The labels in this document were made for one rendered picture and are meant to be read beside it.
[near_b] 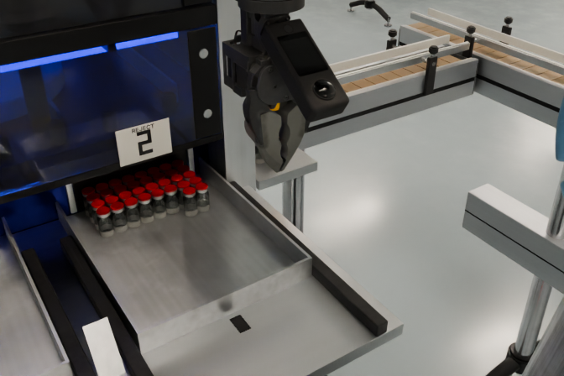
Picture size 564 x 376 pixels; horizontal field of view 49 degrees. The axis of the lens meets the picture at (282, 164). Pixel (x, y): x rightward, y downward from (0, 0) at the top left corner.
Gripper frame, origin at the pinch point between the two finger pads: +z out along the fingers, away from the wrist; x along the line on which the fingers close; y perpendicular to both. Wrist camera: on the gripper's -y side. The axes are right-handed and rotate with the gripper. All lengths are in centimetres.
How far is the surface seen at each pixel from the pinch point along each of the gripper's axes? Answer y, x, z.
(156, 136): 27.5, 5.1, 7.1
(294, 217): 42, -31, 45
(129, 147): 27.5, 9.5, 7.6
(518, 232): 20, -85, 57
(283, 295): 0.7, -0.7, 21.6
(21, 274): 24.5, 28.7, 21.4
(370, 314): -10.2, -7.0, 19.5
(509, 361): 13, -83, 96
